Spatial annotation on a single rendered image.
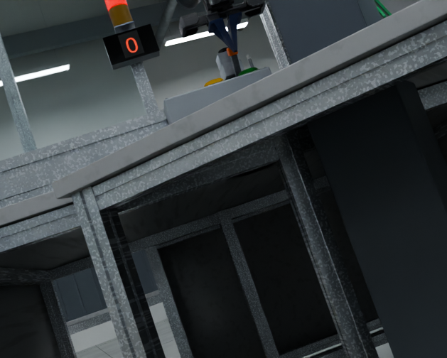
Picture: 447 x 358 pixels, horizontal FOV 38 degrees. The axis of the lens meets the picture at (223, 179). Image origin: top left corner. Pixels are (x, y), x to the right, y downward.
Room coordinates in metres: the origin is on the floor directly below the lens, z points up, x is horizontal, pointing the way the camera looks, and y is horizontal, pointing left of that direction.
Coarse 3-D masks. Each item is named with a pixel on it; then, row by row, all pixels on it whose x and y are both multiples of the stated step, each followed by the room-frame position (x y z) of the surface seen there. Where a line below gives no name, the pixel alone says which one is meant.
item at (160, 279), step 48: (192, 240) 2.91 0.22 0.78; (240, 240) 2.94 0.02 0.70; (288, 240) 2.96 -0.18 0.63; (336, 240) 2.99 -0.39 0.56; (192, 288) 2.90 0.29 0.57; (240, 288) 2.93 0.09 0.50; (288, 288) 2.95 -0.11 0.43; (192, 336) 2.89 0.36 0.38; (240, 336) 2.92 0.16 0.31; (288, 336) 2.94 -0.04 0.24; (336, 336) 2.92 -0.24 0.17
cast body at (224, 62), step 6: (222, 48) 1.43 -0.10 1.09; (222, 54) 1.42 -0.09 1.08; (216, 60) 1.46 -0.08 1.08; (222, 60) 1.42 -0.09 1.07; (228, 60) 1.42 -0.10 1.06; (240, 60) 1.41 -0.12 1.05; (222, 66) 1.41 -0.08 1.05; (228, 66) 1.41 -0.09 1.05; (240, 66) 1.41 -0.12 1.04; (222, 72) 1.43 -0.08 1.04; (228, 72) 1.41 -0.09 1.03; (234, 72) 1.41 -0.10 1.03; (222, 78) 1.46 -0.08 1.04; (228, 78) 1.43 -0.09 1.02
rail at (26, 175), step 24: (144, 120) 1.23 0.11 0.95; (72, 144) 1.21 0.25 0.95; (96, 144) 1.23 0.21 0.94; (120, 144) 1.23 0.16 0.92; (0, 168) 1.20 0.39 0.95; (24, 168) 1.21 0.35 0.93; (48, 168) 1.21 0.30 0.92; (72, 168) 1.21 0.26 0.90; (0, 192) 1.19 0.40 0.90; (24, 192) 1.21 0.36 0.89
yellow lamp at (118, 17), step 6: (114, 6) 1.51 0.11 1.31; (120, 6) 1.51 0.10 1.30; (126, 6) 1.52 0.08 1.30; (114, 12) 1.51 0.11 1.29; (120, 12) 1.51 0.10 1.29; (126, 12) 1.52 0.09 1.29; (114, 18) 1.51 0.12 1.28; (120, 18) 1.51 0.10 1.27; (126, 18) 1.51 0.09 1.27; (114, 24) 1.52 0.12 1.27; (120, 24) 1.51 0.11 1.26
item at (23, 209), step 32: (320, 160) 1.93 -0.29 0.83; (192, 192) 1.62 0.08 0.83; (224, 192) 1.89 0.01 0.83; (256, 192) 2.28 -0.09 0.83; (0, 224) 1.11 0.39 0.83; (128, 224) 1.84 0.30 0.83; (160, 224) 2.21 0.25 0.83; (0, 256) 1.54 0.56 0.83; (32, 256) 1.79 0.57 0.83; (64, 256) 2.13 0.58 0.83
